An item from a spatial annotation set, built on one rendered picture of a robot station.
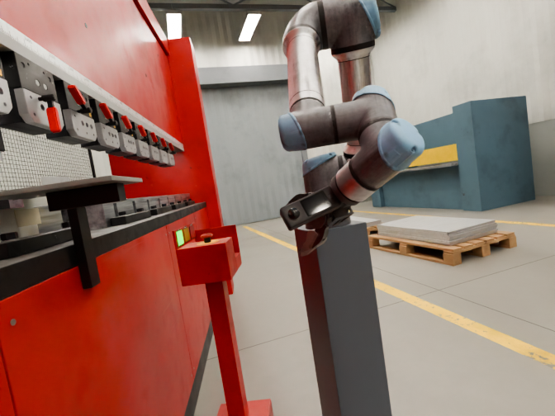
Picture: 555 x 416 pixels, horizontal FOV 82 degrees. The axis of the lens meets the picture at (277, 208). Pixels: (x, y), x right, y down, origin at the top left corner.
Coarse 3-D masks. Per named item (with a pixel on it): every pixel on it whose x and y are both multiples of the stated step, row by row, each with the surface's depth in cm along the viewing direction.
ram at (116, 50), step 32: (0, 0) 73; (32, 0) 86; (64, 0) 104; (96, 0) 131; (128, 0) 179; (0, 32) 71; (32, 32) 84; (64, 32) 101; (96, 32) 126; (128, 32) 169; (96, 64) 121; (128, 64) 160; (160, 64) 238; (96, 96) 116; (128, 96) 152; (160, 96) 221; (160, 128) 206
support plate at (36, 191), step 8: (104, 176) 60; (112, 176) 61; (120, 176) 65; (48, 184) 59; (56, 184) 60; (64, 184) 60; (72, 184) 60; (80, 184) 60; (88, 184) 62; (96, 184) 64; (0, 192) 59; (8, 192) 59; (16, 192) 59; (24, 192) 59; (32, 192) 61; (40, 192) 64
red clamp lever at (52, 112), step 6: (42, 96) 80; (48, 96) 80; (54, 96) 81; (48, 102) 81; (48, 108) 81; (54, 108) 81; (48, 114) 81; (54, 114) 81; (48, 120) 81; (54, 120) 81; (54, 126) 81; (60, 126) 82; (54, 132) 82
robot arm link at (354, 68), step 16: (320, 0) 80; (336, 0) 78; (352, 0) 77; (368, 0) 76; (320, 16) 79; (336, 16) 78; (352, 16) 78; (368, 16) 77; (336, 32) 80; (352, 32) 79; (368, 32) 80; (336, 48) 83; (352, 48) 81; (368, 48) 82; (352, 64) 84; (368, 64) 85; (352, 80) 86; (368, 80) 87; (352, 96) 88; (352, 144) 95
